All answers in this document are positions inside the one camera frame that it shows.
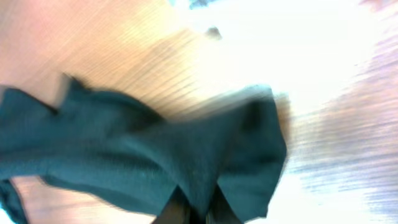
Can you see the black t-shirt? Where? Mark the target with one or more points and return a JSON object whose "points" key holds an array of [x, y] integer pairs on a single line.
{"points": [[113, 146]]}

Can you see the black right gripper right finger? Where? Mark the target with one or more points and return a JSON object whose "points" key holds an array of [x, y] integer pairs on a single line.
{"points": [[220, 211]]}

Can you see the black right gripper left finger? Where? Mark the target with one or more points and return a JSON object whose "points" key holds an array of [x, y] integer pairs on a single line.
{"points": [[176, 211]]}

